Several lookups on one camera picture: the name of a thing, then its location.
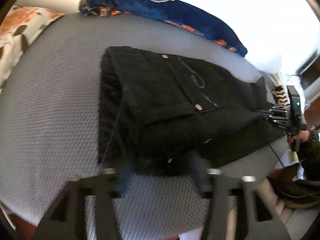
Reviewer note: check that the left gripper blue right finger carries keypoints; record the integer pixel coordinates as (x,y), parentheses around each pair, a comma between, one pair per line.
(254,218)

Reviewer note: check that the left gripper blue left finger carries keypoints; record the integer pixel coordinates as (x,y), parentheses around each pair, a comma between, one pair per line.
(65,218)

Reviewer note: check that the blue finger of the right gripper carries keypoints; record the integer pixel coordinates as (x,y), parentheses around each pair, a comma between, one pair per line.
(266,111)
(267,116)

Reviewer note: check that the black denim pants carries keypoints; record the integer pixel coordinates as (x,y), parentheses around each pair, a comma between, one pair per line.
(156,109)

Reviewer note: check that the right hand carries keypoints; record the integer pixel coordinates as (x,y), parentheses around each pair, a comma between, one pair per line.
(304,136)

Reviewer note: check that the black cream striped knit cloth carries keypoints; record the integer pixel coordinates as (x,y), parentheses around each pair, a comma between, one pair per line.
(280,96)

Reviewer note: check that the grey mesh mattress pad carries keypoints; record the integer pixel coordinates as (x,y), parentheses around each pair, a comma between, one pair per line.
(49,123)

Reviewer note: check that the blue floral blanket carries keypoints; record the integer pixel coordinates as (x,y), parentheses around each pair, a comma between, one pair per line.
(174,12)

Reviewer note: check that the white orange floral pillow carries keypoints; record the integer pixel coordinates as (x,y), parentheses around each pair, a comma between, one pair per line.
(20,28)

